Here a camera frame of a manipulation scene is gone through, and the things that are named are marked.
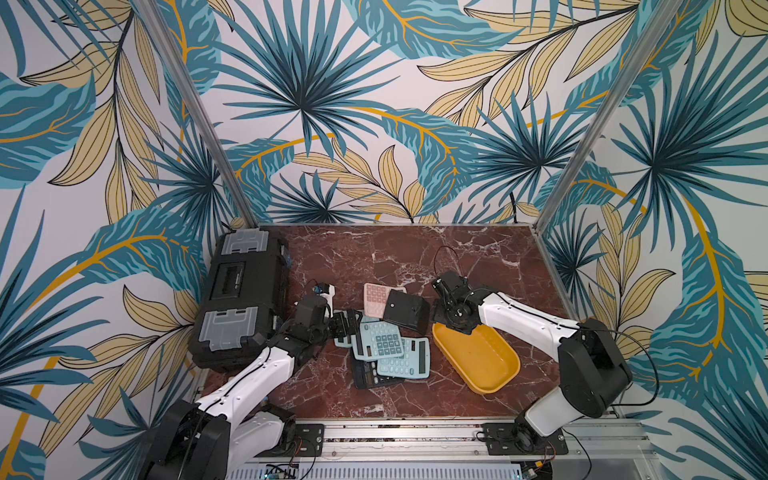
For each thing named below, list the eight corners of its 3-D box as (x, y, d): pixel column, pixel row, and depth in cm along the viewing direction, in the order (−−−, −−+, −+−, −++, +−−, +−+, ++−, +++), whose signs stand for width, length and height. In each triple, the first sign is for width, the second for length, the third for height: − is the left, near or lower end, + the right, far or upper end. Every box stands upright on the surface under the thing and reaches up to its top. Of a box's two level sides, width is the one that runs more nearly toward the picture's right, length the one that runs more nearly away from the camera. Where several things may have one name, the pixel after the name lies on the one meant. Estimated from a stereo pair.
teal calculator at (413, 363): (377, 378, 84) (377, 374, 82) (378, 341, 91) (378, 337, 88) (430, 378, 85) (432, 374, 82) (427, 342, 91) (428, 337, 89)
